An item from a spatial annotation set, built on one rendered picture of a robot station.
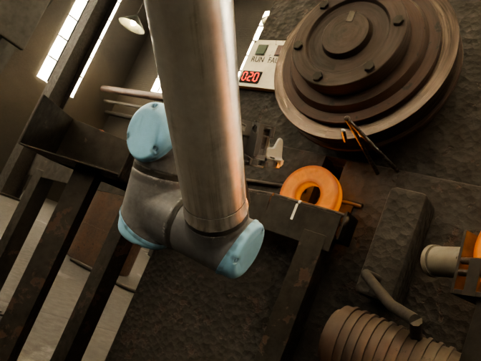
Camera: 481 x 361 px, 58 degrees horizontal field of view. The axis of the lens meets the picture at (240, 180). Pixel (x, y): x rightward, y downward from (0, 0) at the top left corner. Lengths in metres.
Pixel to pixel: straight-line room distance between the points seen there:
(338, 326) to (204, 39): 0.54
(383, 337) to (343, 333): 0.06
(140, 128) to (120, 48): 12.27
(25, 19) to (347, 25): 2.68
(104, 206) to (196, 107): 3.37
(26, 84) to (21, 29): 8.18
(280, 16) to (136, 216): 1.10
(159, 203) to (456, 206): 0.66
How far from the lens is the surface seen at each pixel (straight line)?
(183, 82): 0.45
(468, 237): 0.82
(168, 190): 0.67
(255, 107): 1.45
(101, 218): 3.80
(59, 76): 7.85
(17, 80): 11.54
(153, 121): 0.65
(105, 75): 12.67
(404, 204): 0.97
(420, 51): 1.10
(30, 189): 1.84
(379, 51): 1.07
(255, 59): 1.54
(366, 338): 0.78
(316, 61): 1.13
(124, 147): 1.33
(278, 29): 1.60
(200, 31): 0.42
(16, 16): 3.46
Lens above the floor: 0.54
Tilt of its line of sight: 9 degrees up
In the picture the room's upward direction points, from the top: 23 degrees clockwise
